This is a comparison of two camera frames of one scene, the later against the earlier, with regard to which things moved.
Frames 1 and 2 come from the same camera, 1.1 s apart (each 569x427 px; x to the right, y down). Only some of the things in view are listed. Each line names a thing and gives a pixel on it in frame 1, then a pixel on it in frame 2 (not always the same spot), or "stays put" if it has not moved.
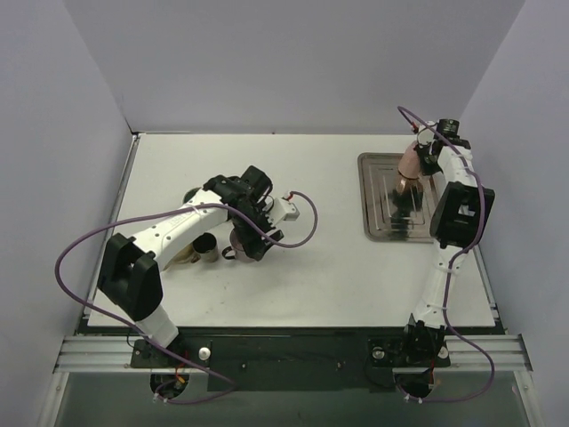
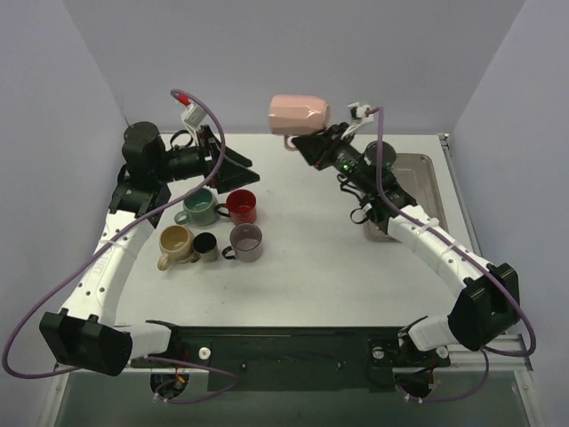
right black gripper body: x=427 y=158 to x=331 y=145
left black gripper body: x=259 y=236 to x=212 y=159
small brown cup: x=205 y=248 stays put
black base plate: x=300 y=359 stays put
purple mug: x=240 y=252 stays put
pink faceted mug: x=410 y=162 to x=296 y=115
